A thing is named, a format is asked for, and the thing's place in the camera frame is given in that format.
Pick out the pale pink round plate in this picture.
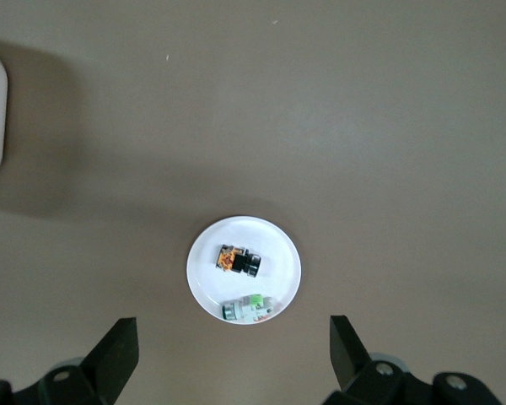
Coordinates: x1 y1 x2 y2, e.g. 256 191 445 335
186 215 303 327

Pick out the brown table mat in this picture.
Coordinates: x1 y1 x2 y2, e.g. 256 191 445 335
0 0 506 405

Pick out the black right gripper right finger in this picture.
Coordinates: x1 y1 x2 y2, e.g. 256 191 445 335
324 315 438 405

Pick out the orange and black switch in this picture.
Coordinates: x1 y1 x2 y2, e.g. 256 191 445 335
215 243 264 279

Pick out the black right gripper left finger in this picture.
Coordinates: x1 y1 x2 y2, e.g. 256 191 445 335
33 316 142 405

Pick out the green and white switch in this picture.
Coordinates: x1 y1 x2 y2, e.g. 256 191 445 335
219 294 279 326

